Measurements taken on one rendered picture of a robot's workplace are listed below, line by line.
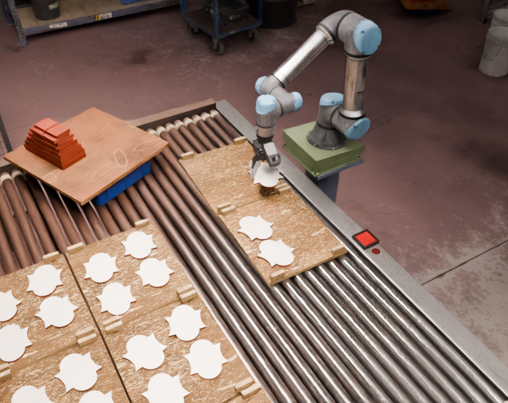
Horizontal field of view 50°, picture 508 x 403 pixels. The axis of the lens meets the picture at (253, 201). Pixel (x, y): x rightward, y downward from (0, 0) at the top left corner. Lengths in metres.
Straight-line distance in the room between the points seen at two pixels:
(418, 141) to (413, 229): 1.02
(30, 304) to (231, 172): 1.00
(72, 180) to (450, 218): 2.45
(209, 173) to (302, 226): 0.51
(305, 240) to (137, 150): 0.84
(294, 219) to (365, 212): 1.54
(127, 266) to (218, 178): 0.60
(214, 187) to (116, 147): 0.47
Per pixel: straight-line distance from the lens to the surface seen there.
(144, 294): 1.99
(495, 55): 5.53
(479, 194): 4.10
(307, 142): 2.61
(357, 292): 2.03
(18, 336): 1.99
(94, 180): 2.33
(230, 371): 1.79
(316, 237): 2.16
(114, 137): 2.56
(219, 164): 2.50
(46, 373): 1.89
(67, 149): 2.39
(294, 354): 1.84
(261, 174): 2.28
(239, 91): 4.90
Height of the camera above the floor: 2.46
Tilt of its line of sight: 41 degrees down
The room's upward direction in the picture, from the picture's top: 1 degrees clockwise
